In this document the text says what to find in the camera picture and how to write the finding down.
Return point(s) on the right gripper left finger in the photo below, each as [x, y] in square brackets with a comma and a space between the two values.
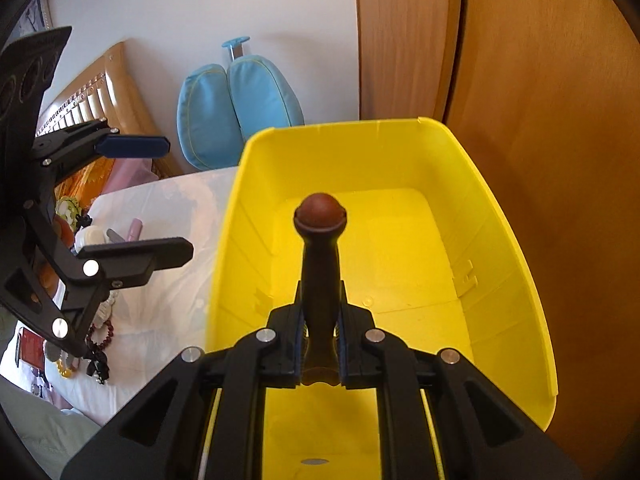
[237, 379]

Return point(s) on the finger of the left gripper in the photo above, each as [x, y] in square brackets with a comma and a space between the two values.
[116, 146]
[131, 264]

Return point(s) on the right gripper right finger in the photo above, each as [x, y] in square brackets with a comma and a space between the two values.
[371, 358]

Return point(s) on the brown wooden massager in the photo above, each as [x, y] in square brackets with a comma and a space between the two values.
[320, 220]

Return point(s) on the white cream jar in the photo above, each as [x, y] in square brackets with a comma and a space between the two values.
[89, 236]

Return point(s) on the black bow pearl hairpiece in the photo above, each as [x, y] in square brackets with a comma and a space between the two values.
[98, 366]

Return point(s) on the pink bed sheet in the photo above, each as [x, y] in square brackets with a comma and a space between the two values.
[128, 173]

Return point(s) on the silver cosmetic tube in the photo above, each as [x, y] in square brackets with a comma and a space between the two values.
[114, 237]

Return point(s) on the purple lipstick tube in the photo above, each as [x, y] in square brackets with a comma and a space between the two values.
[135, 230]

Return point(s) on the orange pillow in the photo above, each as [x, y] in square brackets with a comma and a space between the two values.
[87, 183]

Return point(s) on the wooden bed headboard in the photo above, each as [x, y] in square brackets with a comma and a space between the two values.
[103, 90]

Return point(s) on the red box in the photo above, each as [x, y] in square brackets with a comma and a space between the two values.
[29, 349]

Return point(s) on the green cabbage plush toy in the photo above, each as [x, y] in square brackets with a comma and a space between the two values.
[69, 209]

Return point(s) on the blue chair backrest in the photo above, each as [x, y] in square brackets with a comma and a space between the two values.
[221, 107]

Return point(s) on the framed wall picture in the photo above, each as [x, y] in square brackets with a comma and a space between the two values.
[35, 18]

